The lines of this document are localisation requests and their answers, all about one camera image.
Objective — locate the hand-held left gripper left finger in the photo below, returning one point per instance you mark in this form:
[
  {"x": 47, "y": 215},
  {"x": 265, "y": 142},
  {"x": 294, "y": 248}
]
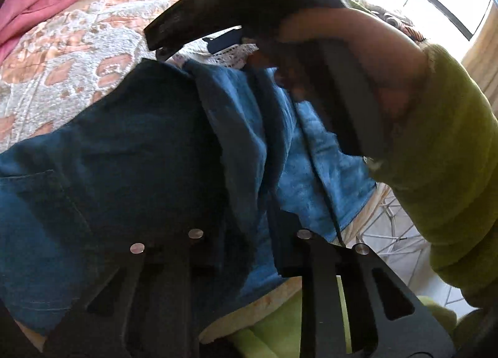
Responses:
[{"x": 167, "y": 284}]

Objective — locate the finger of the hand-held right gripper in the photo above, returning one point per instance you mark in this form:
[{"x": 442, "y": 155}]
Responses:
[
  {"x": 223, "y": 40},
  {"x": 194, "y": 12}
]

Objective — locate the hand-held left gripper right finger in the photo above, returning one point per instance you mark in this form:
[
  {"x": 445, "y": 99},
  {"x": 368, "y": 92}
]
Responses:
[{"x": 323, "y": 303}]

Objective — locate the blue denim pants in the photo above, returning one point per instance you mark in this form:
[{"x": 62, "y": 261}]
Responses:
[{"x": 136, "y": 148}]

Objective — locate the person's right forearm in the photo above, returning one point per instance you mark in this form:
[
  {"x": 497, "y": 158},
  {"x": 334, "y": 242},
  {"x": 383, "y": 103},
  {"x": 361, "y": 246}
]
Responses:
[{"x": 447, "y": 148}]

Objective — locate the person's right hand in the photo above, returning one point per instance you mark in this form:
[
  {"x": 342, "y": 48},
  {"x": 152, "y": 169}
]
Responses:
[{"x": 389, "y": 70}]

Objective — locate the person's green garment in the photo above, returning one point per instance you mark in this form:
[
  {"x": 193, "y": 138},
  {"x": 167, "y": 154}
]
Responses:
[{"x": 280, "y": 327}]

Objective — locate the pink white patterned bedspread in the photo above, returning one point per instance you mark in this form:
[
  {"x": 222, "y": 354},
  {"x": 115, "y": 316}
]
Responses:
[{"x": 77, "y": 51}]

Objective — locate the pink blanket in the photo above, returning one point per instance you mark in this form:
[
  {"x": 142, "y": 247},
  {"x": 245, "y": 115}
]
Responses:
[{"x": 35, "y": 0}]

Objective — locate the cream curtain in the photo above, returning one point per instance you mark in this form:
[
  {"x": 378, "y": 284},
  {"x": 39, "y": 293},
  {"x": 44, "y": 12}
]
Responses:
[{"x": 486, "y": 51}]

